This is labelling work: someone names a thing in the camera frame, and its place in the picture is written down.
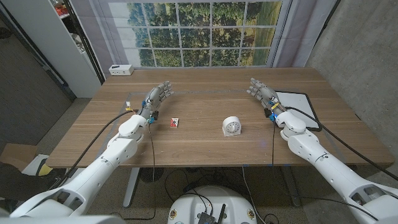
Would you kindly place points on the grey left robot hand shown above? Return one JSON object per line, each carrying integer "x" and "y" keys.
{"x": 154, "y": 97}

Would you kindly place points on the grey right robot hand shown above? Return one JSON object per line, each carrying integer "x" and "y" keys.
{"x": 265, "y": 93}

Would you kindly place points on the white round kitchen timer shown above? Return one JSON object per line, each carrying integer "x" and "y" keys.
{"x": 231, "y": 126}

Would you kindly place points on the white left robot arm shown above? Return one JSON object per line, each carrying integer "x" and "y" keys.
{"x": 102, "y": 161}

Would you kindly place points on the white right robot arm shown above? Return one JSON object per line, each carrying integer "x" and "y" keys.
{"x": 335, "y": 171}

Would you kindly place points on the black-framed whiteboard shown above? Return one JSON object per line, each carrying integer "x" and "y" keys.
{"x": 303, "y": 107}

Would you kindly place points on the white power strip box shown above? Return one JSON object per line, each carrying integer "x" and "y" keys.
{"x": 121, "y": 70}

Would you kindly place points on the brown cardboard box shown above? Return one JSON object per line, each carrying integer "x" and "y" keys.
{"x": 17, "y": 154}

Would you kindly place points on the red and white matchbox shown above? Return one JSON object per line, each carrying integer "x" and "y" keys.
{"x": 174, "y": 122}

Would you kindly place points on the printed window backdrop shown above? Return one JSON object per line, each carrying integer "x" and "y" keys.
{"x": 199, "y": 32}

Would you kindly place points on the white table leg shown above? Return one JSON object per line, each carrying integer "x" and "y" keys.
{"x": 131, "y": 186}

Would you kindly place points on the grey table leg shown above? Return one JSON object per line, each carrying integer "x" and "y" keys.
{"x": 292, "y": 186}

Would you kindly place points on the white cabinet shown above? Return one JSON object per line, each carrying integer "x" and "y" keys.
{"x": 53, "y": 43}

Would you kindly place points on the white robot torso base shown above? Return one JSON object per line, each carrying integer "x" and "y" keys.
{"x": 212, "y": 207}

